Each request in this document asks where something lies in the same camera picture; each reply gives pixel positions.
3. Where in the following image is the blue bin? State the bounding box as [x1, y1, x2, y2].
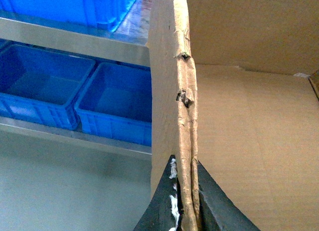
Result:
[75, 63, 152, 146]
[0, 45, 96, 130]

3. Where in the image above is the blue bin lower left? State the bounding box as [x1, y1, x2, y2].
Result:
[0, 45, 96, 130]

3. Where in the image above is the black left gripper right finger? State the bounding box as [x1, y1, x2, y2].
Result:
[198, 163, 259, 231]

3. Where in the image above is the brown cardboard box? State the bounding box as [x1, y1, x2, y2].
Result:
[148, 0, 319, 231]

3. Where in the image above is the steel shelf rack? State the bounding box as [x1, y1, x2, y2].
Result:
[0, 0, 152, 160]

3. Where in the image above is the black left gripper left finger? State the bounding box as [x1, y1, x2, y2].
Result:
[134, 155, 180, 231]

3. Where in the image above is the blue bin lower right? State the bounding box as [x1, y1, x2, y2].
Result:
[75, 63, 152, 146]

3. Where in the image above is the blue bin upper shelf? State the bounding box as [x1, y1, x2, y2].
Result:
[0, 0, 136, 32]

